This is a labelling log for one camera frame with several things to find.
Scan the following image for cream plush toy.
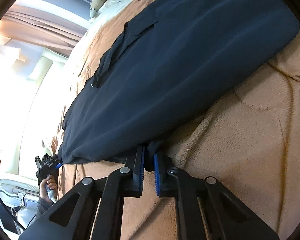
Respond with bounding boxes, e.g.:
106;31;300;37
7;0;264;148
90;0;106;18

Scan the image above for brown fleece blanket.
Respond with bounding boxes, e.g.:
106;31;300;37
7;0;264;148
52;0;300;239

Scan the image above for black pants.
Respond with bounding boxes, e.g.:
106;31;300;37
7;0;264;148
58;0;300;164

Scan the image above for mauve curtain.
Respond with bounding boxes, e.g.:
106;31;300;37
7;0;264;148
0;5;87;57

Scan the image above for person's left hand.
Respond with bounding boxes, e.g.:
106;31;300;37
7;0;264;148
39;174;57;204

